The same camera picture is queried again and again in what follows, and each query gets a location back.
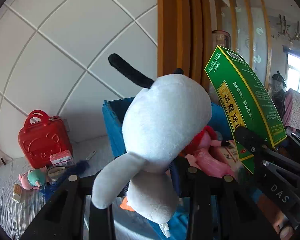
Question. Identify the blue plastic storage crate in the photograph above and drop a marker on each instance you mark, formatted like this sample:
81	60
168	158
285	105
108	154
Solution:
113	130

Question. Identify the pink pig plush red dress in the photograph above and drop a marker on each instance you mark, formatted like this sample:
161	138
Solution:
203	138

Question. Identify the wooden partition screen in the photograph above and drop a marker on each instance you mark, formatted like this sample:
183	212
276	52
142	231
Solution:
240	17

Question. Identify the white dog plush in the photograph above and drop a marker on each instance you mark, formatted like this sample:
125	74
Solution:
160	125

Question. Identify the pink pig plush blue dress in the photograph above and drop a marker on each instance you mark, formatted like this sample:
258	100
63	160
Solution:
210	165

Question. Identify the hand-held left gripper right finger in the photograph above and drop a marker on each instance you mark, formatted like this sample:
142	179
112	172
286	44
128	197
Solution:
174	173

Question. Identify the pink and white medicine box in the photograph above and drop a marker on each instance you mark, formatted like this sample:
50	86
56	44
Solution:
61	158

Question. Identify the wooden door frame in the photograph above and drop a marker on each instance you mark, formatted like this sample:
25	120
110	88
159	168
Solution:
180	30

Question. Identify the bright window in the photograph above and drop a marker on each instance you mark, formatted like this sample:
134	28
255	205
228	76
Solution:
297	72

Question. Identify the orange toy piece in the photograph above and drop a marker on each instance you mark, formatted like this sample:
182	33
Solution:
126	205

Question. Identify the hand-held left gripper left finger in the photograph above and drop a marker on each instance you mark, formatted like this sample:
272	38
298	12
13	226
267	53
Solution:
72	192

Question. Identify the red toy suitcase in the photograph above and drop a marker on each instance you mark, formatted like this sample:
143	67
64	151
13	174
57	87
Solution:
45	142

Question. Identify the branch wall decoration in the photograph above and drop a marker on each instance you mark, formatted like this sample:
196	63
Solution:
290	31

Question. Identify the large green medicine box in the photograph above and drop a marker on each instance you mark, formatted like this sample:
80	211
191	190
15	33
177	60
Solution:
242	97

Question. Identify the clear round container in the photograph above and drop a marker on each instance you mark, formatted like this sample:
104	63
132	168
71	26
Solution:
56	171

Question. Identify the hanging floral clothes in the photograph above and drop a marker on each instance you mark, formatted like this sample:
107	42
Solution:
296	110

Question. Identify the person's right hand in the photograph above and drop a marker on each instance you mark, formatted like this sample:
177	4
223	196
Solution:
275	217

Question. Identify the small pig plush teal dress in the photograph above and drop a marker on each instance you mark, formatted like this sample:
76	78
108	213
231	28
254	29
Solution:
36	177

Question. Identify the blue feather duster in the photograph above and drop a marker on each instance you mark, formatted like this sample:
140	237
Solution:
80	166

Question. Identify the black bag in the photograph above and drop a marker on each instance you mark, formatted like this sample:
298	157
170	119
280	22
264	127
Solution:
278	85

